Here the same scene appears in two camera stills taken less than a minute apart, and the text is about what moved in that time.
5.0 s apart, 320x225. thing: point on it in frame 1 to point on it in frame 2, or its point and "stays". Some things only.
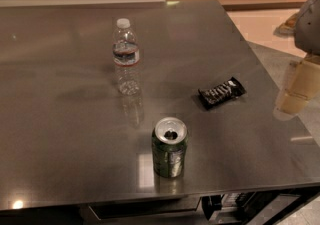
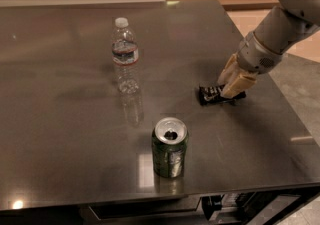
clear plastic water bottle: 126,59 stays
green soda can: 169,147 stays
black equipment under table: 273,207 stays
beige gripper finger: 303,83 to 253,57
